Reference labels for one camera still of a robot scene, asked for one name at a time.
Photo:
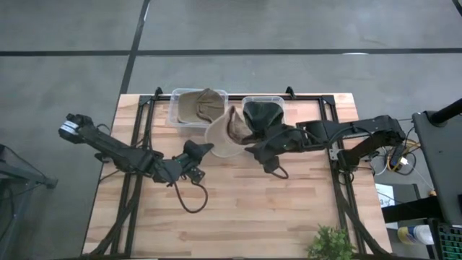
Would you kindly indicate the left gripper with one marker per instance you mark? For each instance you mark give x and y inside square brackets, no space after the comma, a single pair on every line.
[171,169]

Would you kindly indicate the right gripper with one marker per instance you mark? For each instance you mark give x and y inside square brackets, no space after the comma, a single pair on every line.
[281,141]

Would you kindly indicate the tan baseball cap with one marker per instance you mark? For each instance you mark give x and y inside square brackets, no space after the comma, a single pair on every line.
[202,106]
[220,139]

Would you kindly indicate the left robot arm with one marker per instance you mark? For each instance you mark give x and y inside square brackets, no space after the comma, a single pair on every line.
[115,151]

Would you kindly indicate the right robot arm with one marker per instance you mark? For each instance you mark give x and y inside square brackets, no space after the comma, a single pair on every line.
[361,128]

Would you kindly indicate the dark green cap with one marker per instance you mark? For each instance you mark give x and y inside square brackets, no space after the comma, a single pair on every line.
[261,115]

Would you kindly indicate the small clear plastic bin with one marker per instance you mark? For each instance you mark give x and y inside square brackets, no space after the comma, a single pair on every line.
[263,98]

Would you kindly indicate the silver mounting plate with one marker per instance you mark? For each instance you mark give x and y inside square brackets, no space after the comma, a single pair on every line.
[334,153]

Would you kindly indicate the large clear plastic bin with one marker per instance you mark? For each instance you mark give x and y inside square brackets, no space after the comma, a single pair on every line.
[174,112]

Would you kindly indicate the white paper sheet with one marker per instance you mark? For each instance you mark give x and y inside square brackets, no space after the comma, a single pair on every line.
[382,191]

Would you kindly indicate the green plant in white pot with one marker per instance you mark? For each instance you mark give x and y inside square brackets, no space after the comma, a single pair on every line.
[330,243]

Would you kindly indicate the black base bar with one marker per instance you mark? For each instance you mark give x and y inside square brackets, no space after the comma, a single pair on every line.
[411,209]

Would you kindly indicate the dark metal mesh stand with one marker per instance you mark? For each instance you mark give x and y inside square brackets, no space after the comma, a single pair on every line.
[36,177]

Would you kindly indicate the white blue bottle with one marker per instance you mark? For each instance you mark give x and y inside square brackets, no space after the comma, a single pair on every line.
[415,234]

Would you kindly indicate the grey stand with black pole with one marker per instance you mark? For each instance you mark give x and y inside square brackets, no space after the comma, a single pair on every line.
[444,162]

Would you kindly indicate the black backlit keyboard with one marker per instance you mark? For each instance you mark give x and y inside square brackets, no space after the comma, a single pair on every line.
[451,242]

